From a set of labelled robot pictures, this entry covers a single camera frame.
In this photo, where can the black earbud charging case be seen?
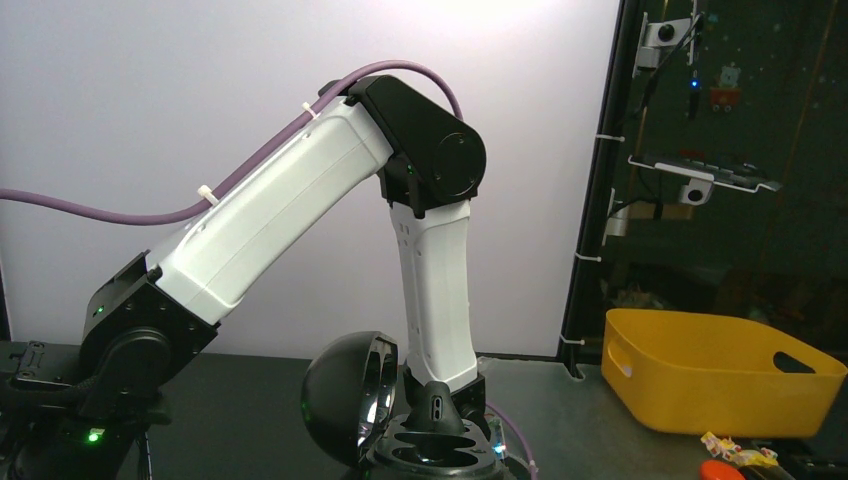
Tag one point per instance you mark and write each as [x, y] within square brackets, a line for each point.
[348, 398]

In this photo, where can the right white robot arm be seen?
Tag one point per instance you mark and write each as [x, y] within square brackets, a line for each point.
[74, 412]

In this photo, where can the yellow plastic bin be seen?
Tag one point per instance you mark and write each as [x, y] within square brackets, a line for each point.
[689, 373]

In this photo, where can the colourful snack wrapper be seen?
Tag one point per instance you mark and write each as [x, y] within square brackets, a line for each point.
[730, 451]

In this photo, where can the orange round object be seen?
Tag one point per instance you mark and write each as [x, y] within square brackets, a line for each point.
[719, 470]

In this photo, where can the black enclosure corner post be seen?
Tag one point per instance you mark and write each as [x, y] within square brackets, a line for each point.
[577, 319]

